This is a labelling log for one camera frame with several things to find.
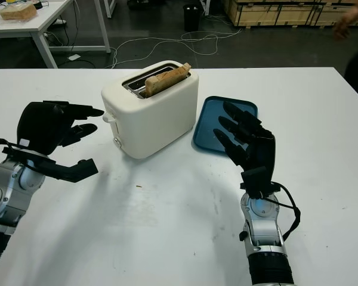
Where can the brown bread slice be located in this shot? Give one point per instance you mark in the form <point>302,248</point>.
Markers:
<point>164,82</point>

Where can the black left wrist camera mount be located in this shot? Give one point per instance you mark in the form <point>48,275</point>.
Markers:
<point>74,171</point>

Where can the white power strip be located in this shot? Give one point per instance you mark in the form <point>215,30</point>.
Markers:
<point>59,21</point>

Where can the white desk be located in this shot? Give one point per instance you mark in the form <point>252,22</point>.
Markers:
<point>30,26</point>
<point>206,7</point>

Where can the cream white two-slot toaster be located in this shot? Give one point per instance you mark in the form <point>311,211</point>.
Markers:
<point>155,122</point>

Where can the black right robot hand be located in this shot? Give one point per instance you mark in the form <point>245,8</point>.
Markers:
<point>262,149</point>

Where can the blue plastic tray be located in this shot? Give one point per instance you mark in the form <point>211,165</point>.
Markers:
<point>209,128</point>

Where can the plywood crate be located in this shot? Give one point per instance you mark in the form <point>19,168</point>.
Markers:
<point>271,13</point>
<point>337,12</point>

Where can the black trash bin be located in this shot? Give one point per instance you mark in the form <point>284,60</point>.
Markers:
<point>191,18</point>

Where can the cardboard box on table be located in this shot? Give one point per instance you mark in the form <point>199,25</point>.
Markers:
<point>18,12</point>

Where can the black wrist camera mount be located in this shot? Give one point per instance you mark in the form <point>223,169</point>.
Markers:
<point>256,180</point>
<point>74,171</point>

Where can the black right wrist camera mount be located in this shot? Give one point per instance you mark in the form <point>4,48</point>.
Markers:
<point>256,180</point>

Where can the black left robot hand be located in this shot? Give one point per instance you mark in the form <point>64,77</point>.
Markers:
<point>38,128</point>

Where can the small white floor plate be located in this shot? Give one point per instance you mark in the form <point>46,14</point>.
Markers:
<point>74,57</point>

